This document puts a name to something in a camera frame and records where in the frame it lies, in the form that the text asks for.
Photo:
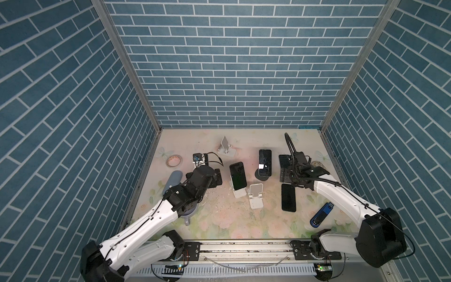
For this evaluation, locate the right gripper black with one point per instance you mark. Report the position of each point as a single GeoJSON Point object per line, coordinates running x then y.
{"type": "Point", "coordinates": [283, 175]}

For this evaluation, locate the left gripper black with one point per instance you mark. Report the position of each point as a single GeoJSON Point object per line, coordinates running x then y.
{"type": "Point", "coordinates": [214, 183]}

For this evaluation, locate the black phone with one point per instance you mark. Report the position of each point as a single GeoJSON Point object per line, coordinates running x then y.
{"type": "Point", "coordinates": [288, 200]}
{"type": "Point", "coordinates": [237, 174]}
{"type": "Point", "coordinates": [265, 159]}
{"type": "Point", "coordinates": [285, 162]}

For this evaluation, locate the white phone stand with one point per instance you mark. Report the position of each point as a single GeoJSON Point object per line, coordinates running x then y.
{"type": "Point", "coordinates": [225, 149]}
{"type": "Point", "coordinates": [240, 193]}
{"type": "Point", "coordinates": [255, 194]}

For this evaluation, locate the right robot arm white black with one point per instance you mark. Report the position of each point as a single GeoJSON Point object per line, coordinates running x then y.
{"type": "Point", "coordinates": [379, 238]}

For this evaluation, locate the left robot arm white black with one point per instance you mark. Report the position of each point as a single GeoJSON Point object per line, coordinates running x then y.
{"type": "Point", "coordinates": [122, 255]}

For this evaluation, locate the black round stand rear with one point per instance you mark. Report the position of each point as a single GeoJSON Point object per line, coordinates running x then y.
{"type": "Point", "coordinates": [262, 174]}

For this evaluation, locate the patterned shell stone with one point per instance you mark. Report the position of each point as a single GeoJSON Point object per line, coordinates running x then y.
{"type": "Point", "coordinates": [318, 164]}

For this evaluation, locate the lavender mug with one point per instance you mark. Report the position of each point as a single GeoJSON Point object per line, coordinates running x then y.
{"type": "Point", "coordinates": [189, 214]}

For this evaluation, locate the tape roll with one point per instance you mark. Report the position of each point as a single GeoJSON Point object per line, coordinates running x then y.
{"type": "Point", "coordinates": [174, 161]}

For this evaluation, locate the blue stapler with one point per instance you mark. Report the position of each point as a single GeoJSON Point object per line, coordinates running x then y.
{"type": "Point", "coordinates": [320, 216]}

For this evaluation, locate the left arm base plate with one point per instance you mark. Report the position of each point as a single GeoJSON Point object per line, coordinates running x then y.
{"type": "Point", "coordinates": [190, 251]}

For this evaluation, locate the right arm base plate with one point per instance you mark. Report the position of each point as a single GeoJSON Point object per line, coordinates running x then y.
{"type": "Point", "coordinates": [299, 249]}

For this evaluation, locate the aluminium rail at front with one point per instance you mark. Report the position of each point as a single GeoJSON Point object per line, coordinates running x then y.
{"type": "Point", "coordinates": [265, 258]}

